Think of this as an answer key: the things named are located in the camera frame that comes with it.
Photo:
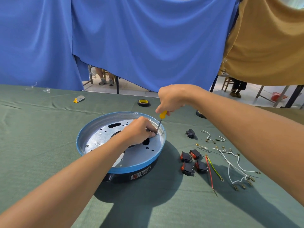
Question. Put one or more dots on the person's left hand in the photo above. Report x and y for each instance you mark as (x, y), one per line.
(136, 131)

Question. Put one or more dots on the person's right hand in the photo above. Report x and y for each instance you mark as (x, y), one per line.
(177, 96)

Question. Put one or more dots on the person's right fingers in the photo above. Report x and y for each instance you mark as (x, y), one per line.
(163, 108)

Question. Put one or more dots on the person's left fingers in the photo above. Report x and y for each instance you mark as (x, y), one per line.
(150, 129)

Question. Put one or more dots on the person's left forearm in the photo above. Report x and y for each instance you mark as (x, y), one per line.
(64, 182)

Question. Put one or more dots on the person's right forearm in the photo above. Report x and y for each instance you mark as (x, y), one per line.
(249, 132)

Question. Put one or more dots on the black tape roll yellow core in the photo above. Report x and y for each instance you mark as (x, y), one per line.
(144, 102)

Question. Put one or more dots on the black blue-rimmed cooker base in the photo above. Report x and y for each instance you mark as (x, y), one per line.
(99, 137)

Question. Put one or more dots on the black metal pole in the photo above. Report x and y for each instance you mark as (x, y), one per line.
(117, 85)

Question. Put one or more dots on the wooden chair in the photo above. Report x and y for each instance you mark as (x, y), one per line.
(227, 84)
(89, 75)

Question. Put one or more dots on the blue fabric curtain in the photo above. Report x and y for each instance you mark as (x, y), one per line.
(152, 37)
(33, 40)

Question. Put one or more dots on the yellow grey utility knife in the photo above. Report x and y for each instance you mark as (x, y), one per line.
(79, 99)

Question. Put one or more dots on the green tablecloth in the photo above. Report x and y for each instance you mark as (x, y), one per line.
(40, 130)

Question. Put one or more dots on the clear plastic scrap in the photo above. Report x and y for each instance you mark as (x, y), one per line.
(30, 86)
(46, 90)

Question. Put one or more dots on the red plastic dustpan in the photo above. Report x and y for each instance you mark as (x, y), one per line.
(278, 96)

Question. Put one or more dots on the tan fabric curtain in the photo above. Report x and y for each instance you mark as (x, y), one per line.
(268, 40)

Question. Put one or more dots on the black metal table leg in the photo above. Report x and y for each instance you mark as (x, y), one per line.
(294, 97)

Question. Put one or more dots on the small black switch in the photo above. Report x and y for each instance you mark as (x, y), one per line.
(190, 133)

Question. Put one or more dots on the red black rocker switch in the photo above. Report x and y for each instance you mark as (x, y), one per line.
(187, 169)
(201, 166)
(195, 154)
(185, 157)

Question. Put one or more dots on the grey metal table frame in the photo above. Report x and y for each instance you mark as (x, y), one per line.
(263, 93)

